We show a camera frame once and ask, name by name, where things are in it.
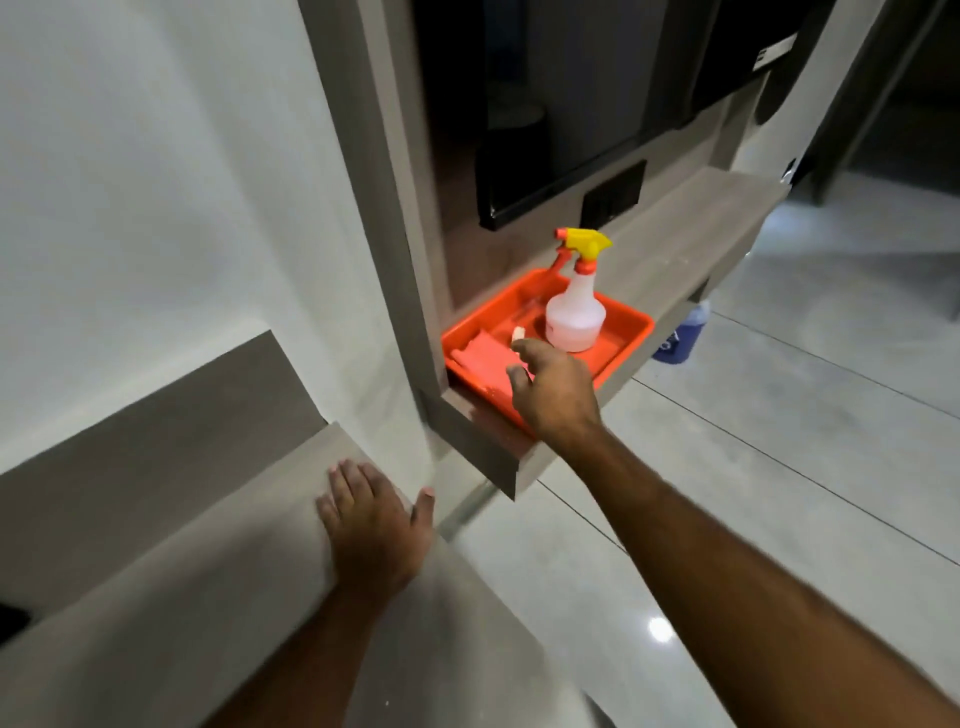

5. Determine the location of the person's right hand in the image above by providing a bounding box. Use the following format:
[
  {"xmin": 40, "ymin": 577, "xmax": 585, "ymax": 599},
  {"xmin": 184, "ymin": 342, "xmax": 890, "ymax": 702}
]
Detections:
[{"xmin": 506, "ymin": 337, "xmax": 606, "ymax": 453}]

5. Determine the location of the person's left hand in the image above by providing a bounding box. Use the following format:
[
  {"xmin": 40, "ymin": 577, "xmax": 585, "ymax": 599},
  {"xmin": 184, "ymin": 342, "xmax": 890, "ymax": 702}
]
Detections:
[{"xmin": 315, "ymin": 459, "xmax": 437, "ymax": 597}]

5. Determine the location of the person's left forearm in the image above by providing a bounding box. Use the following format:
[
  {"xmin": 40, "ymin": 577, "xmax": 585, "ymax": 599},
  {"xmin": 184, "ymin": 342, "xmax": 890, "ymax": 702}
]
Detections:
[{"xmin": 201, "ymin": 583, "xmax": 393, "ymax": 728}]

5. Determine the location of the person's right forearm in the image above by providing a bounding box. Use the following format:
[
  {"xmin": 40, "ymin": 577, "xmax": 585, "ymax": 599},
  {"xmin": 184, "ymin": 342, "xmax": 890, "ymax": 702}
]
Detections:
[{"xmin": 546, "ymin": 421, "xmax": 960, "ymax": 728}]

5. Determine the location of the pink cleaning cloth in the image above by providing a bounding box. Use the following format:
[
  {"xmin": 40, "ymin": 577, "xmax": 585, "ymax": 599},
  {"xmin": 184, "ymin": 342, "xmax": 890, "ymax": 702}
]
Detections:
[{"xmin": 449, "ymin": 330, "xmax": 532, "ymax": 393}]

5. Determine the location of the orange plastic tray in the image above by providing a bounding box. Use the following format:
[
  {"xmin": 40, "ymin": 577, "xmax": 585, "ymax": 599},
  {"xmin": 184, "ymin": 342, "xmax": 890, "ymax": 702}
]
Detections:
[{"xmin": 441, "ymin": 267, "xmax": 656, "ymax": 438}]

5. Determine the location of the white spray bottle yellow trigger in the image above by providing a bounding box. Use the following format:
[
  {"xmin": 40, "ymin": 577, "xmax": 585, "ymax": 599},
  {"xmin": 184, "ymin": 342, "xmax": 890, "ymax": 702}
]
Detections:
[{"xmin": 544, "ymin": 227, "xmax": 615, "ymax": 354}]

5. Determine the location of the grey wooden ledge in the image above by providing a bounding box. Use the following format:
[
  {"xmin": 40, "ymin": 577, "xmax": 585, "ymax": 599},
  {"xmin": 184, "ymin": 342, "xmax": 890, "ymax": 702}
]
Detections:
[{"xmin": 0, "ymin": 330, "xmax": 610, "ymax": 728}]

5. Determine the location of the blue and white container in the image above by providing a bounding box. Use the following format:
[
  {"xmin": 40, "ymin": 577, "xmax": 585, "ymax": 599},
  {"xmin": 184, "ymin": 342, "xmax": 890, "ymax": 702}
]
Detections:
[{"xmin": 651, "ymin": 300, "xmax": 712, "ymax": 366}]

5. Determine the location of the black flat television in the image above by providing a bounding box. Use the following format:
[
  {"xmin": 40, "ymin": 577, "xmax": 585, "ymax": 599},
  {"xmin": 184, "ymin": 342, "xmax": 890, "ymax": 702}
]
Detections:
[{"xmin": 411, "ymin": 0, "xmax": 835, "ymax": 233}]

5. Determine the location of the grey wooden wall unit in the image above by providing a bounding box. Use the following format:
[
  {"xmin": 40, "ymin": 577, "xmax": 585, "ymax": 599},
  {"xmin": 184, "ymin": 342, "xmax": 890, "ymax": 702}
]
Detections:
[{"xmin": 298, "ymin": 0, "xmax": 888, "ymax": 501}]

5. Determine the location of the black wall socket panel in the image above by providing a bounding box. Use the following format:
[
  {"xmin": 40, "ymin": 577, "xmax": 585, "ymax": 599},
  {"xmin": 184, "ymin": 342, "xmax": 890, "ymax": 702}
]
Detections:
[{"xmin": 580, "ymin": 159, "xmax": 648, "ymax": 231}]

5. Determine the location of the dark door frame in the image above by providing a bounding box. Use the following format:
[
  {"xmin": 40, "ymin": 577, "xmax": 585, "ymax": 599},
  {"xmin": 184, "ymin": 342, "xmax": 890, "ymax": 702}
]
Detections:
[{"xmin": 804, "ymin": 0, "xmax": 952, "ymax": 205}]

